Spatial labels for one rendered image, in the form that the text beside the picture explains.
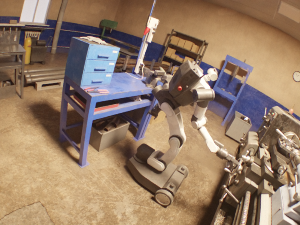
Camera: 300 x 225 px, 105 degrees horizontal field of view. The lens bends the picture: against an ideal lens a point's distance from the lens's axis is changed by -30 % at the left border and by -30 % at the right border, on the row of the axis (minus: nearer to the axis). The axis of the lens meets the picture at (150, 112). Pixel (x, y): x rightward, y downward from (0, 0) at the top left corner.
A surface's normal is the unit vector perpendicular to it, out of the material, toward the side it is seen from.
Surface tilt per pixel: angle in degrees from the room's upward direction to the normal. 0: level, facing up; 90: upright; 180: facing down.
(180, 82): 105
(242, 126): 90
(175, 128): 90
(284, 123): 90
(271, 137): 90
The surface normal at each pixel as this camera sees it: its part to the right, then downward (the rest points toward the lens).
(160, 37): -0.56, 0.18
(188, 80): -0.07, 0.65
